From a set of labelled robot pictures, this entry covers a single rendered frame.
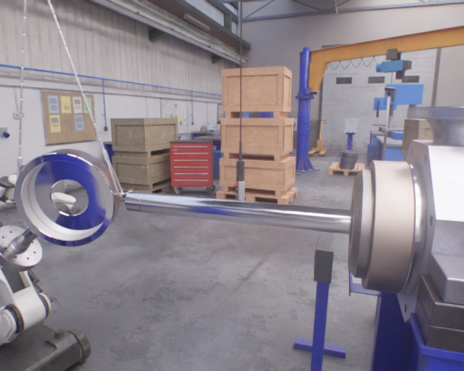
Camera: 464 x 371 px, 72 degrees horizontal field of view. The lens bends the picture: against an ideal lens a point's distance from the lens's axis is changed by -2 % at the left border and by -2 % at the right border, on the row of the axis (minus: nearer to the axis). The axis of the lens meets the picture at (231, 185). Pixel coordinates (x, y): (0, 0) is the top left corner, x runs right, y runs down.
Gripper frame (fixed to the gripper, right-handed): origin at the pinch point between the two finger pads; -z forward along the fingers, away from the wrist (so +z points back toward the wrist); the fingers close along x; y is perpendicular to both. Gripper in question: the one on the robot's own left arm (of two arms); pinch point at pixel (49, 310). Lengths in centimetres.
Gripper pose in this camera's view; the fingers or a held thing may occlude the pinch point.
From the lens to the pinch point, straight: 212.3
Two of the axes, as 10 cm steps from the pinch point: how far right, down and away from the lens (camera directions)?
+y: -4.4, 4.6, 7.7
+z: -7.0, -7.1, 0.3
